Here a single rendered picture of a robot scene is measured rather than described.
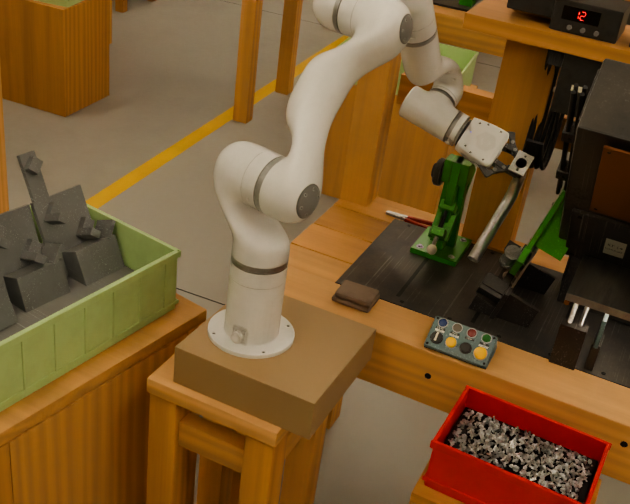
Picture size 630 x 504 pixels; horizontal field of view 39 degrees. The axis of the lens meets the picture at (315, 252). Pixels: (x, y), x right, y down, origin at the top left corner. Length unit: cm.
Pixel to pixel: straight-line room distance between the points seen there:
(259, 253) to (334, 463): 138
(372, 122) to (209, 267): 158
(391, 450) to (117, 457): 115
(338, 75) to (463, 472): 82
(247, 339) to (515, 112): 98
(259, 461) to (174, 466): 25
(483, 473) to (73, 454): 93
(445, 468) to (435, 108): 86
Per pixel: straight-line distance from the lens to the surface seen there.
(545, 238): 214
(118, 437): 227
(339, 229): 254
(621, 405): 210
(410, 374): 213
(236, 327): 191
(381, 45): 179
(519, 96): 243
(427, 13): 199
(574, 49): 224
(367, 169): 264
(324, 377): 187
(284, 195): 171
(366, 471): 306
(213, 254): 406
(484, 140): 220
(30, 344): 197
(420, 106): 220
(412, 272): 236
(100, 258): 230
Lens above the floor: 210
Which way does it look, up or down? 30 degrees down
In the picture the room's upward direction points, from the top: 8 degrees clockwise
